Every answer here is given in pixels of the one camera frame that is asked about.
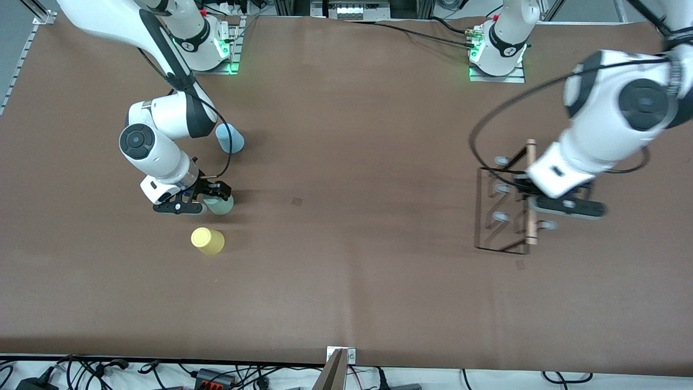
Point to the mint green plastic cup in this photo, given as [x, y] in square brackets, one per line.
[223, 207]

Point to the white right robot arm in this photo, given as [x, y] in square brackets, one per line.
[162, 124]

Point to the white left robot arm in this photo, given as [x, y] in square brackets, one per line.
[612, 108]

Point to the yellow plastic cup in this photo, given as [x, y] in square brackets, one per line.
[207, 241]

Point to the light blue plastic cup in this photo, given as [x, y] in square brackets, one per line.
[238, 142]

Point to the black box with orange buttons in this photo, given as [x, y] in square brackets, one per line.
[214, 378]

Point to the white socket strip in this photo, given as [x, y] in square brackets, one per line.
[346, 11]

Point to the black power adapter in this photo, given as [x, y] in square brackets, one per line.
[35, 384]

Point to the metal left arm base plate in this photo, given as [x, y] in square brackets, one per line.
[517, 77]

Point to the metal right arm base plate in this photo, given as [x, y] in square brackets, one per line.
[234, 49]

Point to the small metal bracket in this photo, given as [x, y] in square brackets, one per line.
[351, 355]

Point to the aluminium profile rail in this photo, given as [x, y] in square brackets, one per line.
[21, 59]

